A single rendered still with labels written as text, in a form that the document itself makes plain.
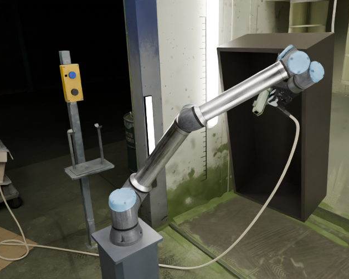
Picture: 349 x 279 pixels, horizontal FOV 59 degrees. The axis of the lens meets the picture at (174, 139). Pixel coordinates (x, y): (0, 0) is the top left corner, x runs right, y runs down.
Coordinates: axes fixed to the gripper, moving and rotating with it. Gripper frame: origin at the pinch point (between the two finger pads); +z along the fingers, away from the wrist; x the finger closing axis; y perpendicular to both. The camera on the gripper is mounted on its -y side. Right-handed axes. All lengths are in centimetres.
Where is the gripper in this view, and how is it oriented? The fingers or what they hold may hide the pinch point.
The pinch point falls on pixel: (266, 99)
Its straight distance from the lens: 186.2
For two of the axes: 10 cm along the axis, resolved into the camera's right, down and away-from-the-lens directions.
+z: -3.5, 3.0, 8.9
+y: 8.4, 5.2, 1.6
